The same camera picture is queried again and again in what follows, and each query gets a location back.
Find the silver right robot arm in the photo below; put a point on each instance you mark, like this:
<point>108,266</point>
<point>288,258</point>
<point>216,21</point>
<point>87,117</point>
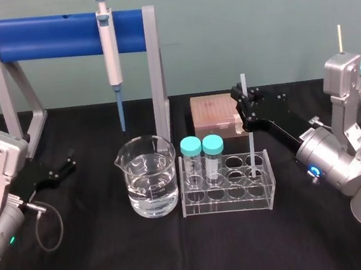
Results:
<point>352,152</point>

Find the grey stand with blue bar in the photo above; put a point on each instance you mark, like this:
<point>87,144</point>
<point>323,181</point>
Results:
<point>54,35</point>

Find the thin wooden stick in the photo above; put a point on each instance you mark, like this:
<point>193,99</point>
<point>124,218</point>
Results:
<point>340,39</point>

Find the pink pipette tip box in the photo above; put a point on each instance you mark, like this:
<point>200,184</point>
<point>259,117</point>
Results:
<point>212,111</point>

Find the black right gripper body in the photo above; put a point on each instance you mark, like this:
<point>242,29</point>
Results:
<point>272,114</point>

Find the clear tube with teal cap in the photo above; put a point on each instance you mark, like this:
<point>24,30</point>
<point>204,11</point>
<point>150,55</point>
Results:
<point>190,147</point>
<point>212,145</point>

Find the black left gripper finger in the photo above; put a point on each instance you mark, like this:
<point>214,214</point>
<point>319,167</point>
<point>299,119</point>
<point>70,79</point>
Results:
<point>65,171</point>
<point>68,156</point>

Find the black table cloth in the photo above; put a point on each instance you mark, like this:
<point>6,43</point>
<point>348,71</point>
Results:
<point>118,266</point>

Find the clear acrylic tube rack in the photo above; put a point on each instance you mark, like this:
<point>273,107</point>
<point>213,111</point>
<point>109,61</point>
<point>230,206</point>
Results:
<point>229,198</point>

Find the glass beaker with water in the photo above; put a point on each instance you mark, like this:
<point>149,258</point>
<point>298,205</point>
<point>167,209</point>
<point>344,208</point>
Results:
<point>152,185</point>

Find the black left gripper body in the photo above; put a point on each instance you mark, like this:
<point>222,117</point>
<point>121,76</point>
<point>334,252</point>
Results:
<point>31,179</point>

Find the translucent white stirring rod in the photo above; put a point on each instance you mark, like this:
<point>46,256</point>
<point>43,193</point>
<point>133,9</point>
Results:
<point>253,152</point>

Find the white pipette with blue tip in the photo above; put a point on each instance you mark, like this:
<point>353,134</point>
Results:
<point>111,57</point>

